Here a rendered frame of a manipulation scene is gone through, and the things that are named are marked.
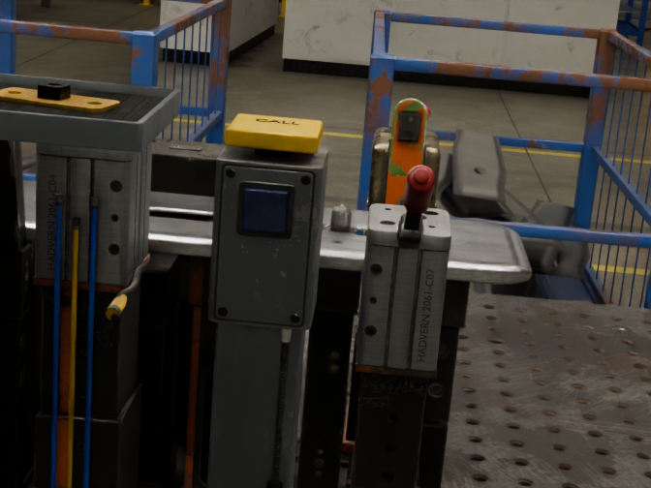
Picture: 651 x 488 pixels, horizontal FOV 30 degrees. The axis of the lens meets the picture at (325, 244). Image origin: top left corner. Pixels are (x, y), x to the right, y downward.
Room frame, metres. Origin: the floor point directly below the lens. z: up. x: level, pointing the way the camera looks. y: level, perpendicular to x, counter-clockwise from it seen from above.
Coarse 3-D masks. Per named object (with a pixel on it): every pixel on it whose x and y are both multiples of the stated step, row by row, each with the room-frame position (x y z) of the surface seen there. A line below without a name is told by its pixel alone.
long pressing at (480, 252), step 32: (32, 192) 1.17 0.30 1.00; (160, 192) 1.21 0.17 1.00; (32, 224) 1.05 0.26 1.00; (160, 224) 1.09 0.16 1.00; (192, 224) 1.10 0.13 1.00; (352, 224) 1.15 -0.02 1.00; (480, 224) 1.19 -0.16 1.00; (320, 256) 1.04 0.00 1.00; (352, 256) 1.04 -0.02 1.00; (480, 256) 1.07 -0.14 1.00; (512, 256) 1.08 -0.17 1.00
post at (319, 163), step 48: (240, 192) 0.76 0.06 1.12; (240, 240) 0.76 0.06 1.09; (288, 240) 0.76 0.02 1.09; (240, 288) 0.76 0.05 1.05; (288, 288) 0.76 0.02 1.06; (240, 336) 0.77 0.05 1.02; (288, 336) 0.76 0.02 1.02; (240, 384) 0.77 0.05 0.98; (288, 384) 0.77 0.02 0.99; (240, 432) 0.77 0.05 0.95; (288, 432) 0.77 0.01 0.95; (240, 480) 0.77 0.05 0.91; (288, 480) 0.77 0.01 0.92
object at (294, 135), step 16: (240, 128) 0.77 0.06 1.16; (256, 128) 0.78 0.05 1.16; (272, 128) 0.78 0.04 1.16; (288, 128) 0.79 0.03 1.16; (304, 128) 0.79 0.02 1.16; (320, 128) 0.80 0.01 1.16; (240, 144) 0.77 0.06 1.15; (256, 144) 0.77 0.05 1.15; (272, 144) 0.77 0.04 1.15; (288, 144) 0.77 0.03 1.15; (304, 144) 0.77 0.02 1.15
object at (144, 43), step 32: (0, 0) 4.13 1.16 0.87; (192, 0) 4.12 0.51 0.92; (224, 0) 4.00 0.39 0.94; (0, 32) 2.98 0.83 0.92; (32, 32) 2.97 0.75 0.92; (64, 32) 2.97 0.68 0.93; (96, 32) 2.96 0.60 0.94; (128, 32) 2.96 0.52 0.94; (160, 32) 3.03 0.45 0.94; (192, 32) 3.54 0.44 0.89; (224, 32) 4.09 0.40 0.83; (0, 64) 4.13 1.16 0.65; (224, 64) 4.09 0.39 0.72; (224, 96) 4.09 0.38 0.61; (224, 128) 4.13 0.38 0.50; (32, 160) 3.44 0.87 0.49
